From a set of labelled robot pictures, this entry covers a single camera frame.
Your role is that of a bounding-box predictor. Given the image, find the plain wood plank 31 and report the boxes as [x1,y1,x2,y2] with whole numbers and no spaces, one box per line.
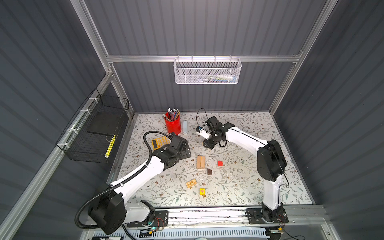
[200,156,206,169]

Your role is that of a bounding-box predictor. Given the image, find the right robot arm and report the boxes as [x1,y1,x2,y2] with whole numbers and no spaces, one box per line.
[196,117,287,212]

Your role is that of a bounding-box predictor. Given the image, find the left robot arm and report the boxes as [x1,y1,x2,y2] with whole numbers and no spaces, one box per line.
[86,134,191,235]

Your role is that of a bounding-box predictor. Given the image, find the light blue eraser block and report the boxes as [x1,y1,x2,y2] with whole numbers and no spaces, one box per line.
[183,121,188,135]

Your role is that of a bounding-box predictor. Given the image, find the picture domino block lower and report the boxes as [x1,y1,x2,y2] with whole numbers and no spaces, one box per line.
[186,179,197,189]

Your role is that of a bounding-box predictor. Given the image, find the yellow calculator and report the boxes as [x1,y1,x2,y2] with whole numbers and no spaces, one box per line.
[151,137,171,150]

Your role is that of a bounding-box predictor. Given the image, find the red pencil cup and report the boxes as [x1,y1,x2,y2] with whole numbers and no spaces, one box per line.
[165,113,182,135]

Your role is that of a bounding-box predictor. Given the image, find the pencils bundle in cup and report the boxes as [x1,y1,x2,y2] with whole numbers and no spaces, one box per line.
[164,108,180,122]

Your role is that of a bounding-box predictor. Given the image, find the markers in white basket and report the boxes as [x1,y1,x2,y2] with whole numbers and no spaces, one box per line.
[198,75,238,84]

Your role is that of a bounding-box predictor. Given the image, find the black foam pad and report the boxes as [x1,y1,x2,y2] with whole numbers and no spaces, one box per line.
[87,113,124,137]

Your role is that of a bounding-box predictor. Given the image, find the black corrugated cable hose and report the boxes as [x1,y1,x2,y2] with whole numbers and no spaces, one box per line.
[74,130,173,240]

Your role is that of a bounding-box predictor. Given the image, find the white wire wall basket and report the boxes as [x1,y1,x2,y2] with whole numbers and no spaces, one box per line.
[173,58,242,85]

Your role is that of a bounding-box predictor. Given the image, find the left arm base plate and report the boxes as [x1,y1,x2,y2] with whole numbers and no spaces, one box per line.
[126,210,169,228]

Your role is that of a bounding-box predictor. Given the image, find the black wire side basket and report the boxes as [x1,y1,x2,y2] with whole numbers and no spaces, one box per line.
[57,90,130,164]

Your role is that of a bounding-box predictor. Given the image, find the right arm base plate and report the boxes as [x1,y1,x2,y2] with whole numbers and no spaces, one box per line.
[245,206,289,225]

